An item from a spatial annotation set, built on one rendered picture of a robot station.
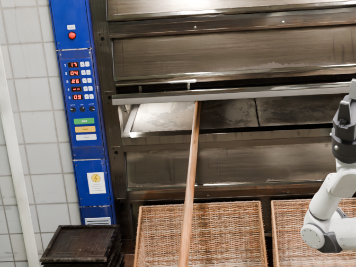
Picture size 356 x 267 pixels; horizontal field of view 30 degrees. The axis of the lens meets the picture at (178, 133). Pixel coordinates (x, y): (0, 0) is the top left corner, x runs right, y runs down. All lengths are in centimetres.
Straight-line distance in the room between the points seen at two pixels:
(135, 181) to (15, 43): 80
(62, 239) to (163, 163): 55
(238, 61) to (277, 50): 17
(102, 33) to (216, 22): 48
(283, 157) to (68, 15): 112
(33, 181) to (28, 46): 64
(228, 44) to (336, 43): 44
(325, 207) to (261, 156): 111
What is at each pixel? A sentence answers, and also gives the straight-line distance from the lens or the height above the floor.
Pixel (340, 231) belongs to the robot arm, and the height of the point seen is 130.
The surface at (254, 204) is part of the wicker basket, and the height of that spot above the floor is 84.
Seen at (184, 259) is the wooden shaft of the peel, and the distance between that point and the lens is 199.
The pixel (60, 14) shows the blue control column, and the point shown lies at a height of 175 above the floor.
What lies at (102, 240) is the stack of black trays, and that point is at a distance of 293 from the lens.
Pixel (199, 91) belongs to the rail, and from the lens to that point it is 270.
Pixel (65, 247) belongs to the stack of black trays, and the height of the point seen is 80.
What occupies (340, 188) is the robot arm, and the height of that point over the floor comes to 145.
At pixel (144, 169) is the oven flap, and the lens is 301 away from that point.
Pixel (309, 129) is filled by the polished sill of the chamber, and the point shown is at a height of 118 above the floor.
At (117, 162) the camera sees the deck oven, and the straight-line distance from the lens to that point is 301.
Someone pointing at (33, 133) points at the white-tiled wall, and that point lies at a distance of 303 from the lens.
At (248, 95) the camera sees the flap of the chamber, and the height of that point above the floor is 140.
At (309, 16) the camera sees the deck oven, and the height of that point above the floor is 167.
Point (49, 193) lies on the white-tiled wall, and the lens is 314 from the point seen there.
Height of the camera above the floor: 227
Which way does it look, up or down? 22 degrees down
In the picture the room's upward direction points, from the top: 5 degrees counter-clockwise
